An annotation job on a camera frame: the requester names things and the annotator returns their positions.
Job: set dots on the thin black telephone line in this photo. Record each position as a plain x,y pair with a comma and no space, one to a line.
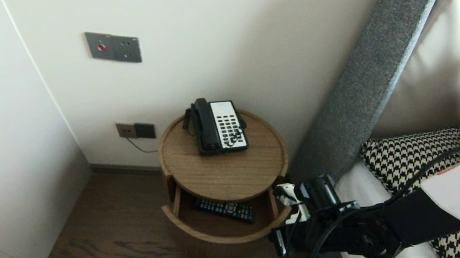
141,149

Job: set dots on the curved-front wooden table drawer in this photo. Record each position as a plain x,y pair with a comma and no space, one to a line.
218,231

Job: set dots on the black and white telephone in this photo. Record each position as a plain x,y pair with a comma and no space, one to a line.
230,124

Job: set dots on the round wooden side table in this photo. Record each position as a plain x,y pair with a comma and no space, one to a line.
225,171

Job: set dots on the brass wall jack plate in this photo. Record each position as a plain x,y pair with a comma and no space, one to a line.
125,129

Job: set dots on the black telephone handset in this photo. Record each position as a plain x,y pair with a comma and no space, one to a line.
206,125

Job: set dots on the black TV remote control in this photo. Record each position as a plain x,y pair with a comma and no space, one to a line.
225,210

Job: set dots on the dark wooden baseboard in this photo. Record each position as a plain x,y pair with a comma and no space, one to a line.
125,170

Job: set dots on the grey fabric headboard frame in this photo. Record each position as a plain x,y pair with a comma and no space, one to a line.
361,74

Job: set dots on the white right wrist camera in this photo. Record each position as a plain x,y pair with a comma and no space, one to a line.
287,192

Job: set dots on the grey wall power socket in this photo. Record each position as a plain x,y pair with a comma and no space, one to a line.
127,49

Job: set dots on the beige padded headboard panel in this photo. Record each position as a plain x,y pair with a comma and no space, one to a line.
450,54

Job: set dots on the black white houndstooth pillow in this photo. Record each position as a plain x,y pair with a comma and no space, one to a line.
400,157

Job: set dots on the grey wall switch red button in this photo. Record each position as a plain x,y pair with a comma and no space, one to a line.
97,46

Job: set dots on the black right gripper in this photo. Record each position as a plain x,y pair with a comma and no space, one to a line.
322,232

